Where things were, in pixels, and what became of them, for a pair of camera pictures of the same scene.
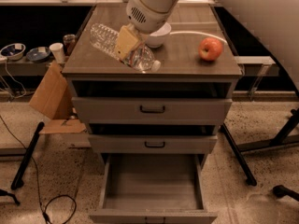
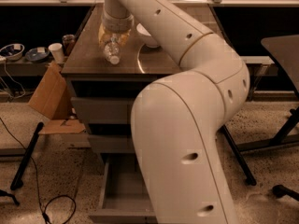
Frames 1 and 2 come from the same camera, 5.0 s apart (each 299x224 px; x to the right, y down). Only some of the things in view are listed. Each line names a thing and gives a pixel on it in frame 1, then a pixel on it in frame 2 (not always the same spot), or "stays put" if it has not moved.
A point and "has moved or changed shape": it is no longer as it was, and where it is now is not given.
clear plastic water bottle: [105, 37] has moved or changed shape
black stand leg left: [17, 180] stays put
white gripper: [145, 17] to [118, 24]
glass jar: [68, 41] stays put
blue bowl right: [38, 54] stays put
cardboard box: [53, 99] stays put
